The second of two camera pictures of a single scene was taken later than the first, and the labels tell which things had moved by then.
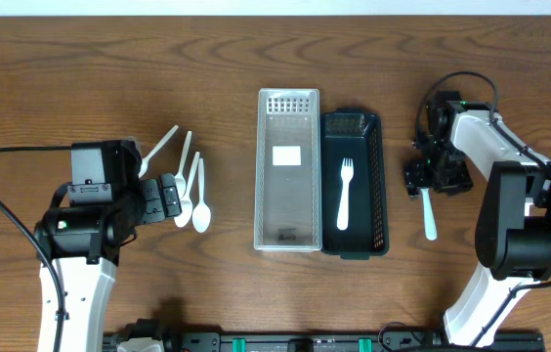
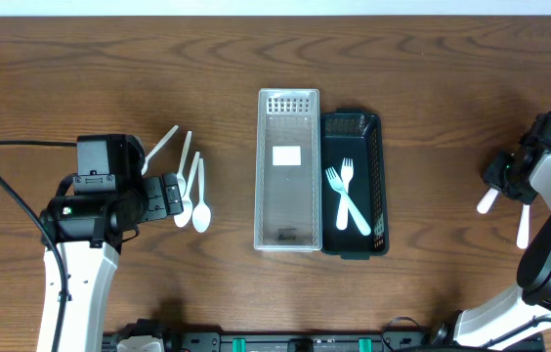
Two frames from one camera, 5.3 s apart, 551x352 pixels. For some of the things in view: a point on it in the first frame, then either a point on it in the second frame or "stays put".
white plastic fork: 347,172 stays put
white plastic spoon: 144,163 stays put
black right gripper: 417,179 to 495,175
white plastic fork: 430,223 to 337,185
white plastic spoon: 201,214 stays put
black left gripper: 168,197 stays put
